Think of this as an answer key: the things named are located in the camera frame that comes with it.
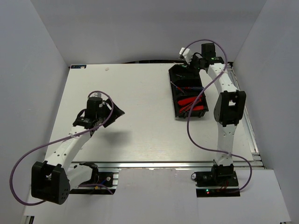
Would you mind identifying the black storage bin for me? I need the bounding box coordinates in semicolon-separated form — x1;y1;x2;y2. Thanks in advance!
168;64;200;82
172;93;209;119
170;79;204;96

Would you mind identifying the aluminium frame rail right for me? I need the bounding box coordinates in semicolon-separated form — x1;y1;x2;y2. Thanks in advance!
225;62;266;168

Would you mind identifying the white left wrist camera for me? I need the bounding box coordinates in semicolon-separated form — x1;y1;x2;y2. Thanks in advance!
91;92;101;98

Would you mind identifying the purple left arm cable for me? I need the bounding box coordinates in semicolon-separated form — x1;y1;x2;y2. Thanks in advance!
9;91;115;206

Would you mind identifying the red black utility knife small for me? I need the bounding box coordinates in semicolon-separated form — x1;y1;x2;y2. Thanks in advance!
193;105;204;111

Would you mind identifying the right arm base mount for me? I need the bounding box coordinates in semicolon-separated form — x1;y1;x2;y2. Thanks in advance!
191;171;240;198

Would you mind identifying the black far storage bin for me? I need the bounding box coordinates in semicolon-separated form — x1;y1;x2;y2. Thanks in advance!
168;64;200;82

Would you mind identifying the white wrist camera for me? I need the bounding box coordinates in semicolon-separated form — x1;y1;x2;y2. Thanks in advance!
179;48;193;64
91;92;101;98

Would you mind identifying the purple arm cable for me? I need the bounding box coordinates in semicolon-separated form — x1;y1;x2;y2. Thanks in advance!
186;39;253;193
9;91;115;206

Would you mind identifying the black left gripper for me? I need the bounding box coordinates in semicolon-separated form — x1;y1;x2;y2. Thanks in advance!
96;98;124;128

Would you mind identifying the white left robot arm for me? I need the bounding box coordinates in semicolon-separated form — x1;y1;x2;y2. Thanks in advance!
31;97;125;204

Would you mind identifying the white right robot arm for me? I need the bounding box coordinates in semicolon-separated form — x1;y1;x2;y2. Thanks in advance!
191;43;246;186

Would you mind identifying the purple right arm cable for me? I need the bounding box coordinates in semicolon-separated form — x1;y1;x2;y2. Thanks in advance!
186;39;253;193

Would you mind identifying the large red black utility knife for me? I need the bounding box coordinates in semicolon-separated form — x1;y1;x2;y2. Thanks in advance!
178;97;202;113

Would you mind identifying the aluminium frame rail front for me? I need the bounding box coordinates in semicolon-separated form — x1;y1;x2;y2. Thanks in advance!
43;161;266;171

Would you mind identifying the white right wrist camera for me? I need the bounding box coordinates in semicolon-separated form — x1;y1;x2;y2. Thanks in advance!
179;48;193;64

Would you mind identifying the blue label sticker left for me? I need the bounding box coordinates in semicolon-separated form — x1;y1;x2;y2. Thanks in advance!
70;65;86;69

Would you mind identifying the aluminium frame rail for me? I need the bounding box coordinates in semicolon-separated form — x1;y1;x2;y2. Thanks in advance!
225;62;266;168
43;161;266;171

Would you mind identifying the black middle storage bin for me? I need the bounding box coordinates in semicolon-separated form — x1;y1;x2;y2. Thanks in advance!
170;79;204;96

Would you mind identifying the black near storage bin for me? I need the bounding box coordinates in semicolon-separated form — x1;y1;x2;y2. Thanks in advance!
172;93;209;119

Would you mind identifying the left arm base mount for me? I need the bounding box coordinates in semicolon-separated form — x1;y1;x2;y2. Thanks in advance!
70;162;116;195

